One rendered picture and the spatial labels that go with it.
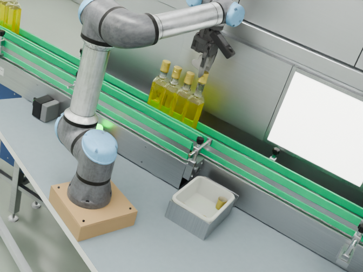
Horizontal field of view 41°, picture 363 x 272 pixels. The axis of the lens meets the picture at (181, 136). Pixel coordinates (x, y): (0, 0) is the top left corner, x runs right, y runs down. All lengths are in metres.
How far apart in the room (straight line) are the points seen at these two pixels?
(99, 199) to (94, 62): 0.45
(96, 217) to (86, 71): 0.47
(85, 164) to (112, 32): 0.44
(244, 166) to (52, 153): 0.76
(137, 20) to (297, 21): 0.70
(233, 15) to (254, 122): 0.56
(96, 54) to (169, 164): 0.60
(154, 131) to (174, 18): 0.59
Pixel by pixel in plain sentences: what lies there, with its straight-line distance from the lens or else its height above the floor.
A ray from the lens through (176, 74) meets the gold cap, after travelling 1.96.
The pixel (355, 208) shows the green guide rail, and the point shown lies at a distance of 1.92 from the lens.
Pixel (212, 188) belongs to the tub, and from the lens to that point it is 1.91.
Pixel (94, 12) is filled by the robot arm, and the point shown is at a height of 1.43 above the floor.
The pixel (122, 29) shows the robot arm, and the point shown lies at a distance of 1.42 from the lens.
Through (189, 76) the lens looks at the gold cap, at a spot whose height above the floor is 1.15.
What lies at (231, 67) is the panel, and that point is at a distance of 1.99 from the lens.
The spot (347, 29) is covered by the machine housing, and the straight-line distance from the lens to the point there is 1.86.
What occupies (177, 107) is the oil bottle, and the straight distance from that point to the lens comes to 1.98.
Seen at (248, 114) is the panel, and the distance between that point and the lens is 2.01.
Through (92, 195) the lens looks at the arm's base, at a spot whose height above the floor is 0.87.
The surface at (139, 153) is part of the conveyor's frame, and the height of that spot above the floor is 0.81.
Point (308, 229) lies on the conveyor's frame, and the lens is 1.90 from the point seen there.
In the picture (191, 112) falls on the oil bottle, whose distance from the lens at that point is 1.95.
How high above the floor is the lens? 1.88
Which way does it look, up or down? 29 degrees down
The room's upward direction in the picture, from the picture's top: 17 degrees clockwise
